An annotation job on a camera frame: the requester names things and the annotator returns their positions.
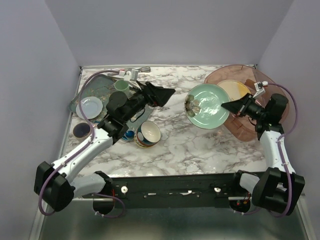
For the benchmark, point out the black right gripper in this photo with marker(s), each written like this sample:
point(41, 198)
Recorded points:
point(239, 107)

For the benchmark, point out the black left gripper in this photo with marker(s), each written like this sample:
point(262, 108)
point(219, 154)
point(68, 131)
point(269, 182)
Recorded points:
point(160, 95)

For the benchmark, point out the yellow and cream plate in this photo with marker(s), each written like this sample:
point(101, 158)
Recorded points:
point(235, 89)

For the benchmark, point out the green and cream plate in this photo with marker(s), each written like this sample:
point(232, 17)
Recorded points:
point(203, 108)

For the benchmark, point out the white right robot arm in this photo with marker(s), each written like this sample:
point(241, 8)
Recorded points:
point(279, 187)

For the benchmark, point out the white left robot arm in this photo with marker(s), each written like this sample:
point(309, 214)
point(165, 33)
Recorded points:
point(110, 129)

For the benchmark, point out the metal serving tongs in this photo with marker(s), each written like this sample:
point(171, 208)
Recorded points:
point(144, 69)

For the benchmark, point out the green plastic cup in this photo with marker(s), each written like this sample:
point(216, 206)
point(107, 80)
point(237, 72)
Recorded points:
point(122, 85)

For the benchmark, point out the patterned ceramic bowl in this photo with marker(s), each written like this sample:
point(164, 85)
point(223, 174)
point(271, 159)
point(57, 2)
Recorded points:
point(147, 134)

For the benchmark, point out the blue spoon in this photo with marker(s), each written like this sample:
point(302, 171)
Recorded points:
point(128, 136)

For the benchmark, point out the floral teal tray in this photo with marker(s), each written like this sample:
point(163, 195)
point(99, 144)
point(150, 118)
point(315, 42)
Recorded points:
point(102, 87)

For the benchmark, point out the light blue saucer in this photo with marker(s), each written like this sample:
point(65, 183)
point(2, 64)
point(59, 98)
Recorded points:
point(91, 107)

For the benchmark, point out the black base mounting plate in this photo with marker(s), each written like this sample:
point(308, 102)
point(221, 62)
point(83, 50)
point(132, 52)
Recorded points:
point(179, 191)

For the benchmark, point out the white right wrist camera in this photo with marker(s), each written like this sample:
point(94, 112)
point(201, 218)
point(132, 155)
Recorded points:
point(260, 88)

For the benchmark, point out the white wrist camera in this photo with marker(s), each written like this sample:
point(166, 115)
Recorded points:
point(130, 76)
point(260, 88)

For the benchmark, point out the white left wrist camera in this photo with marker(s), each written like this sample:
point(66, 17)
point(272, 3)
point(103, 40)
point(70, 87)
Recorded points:
point(130, 76)

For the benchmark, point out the aluminium frame rail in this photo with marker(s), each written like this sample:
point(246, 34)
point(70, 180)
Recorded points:
point(59, 192)

